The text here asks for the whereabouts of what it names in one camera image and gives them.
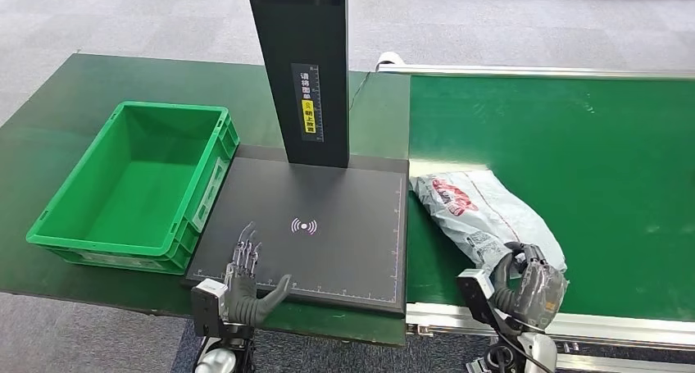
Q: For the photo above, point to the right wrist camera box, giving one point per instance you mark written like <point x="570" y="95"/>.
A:
<point x="475" y="294"/>

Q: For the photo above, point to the dark green table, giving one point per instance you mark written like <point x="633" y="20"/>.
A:
<point x="81" y="82"/>

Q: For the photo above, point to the green conveyor belt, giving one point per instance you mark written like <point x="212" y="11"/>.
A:
<point x="570" y="169"/>

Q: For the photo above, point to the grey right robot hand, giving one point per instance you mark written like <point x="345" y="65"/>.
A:
<point x="537" y="294"/>

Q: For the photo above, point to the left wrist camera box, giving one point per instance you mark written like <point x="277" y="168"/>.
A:
<point x="209" y="305"/>

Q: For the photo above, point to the black weighing device with column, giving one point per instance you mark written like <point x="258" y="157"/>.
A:
<point x="326" y="251"/>

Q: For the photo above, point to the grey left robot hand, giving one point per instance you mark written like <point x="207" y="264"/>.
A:
<point x="243" y="289"/>

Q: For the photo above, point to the grey courier package red print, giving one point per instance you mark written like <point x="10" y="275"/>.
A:
<point x="478" y="213"/>

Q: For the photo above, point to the aluminium conveyor frame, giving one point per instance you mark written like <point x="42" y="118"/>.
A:
<point x="597" y="327"/>

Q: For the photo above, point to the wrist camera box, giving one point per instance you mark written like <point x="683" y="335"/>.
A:
<point x="209" y="305"/>
<point x="475" y="294"/>

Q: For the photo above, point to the green plastic basket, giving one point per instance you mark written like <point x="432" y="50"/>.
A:
<point x="141" y="196"/>

